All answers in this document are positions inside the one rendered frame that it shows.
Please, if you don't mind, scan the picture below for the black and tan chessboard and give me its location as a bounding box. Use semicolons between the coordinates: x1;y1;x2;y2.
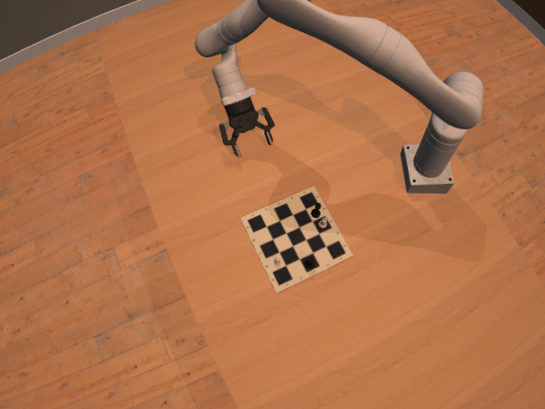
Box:
241;186;353;293

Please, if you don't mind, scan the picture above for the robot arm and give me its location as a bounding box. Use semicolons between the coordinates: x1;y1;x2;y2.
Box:
195;0;484;178

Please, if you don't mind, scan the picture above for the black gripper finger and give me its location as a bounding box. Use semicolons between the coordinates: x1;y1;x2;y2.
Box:
220;121;244;158
247;108;275;145

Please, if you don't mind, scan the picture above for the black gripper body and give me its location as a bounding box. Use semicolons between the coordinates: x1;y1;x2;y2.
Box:
224;97;259;133

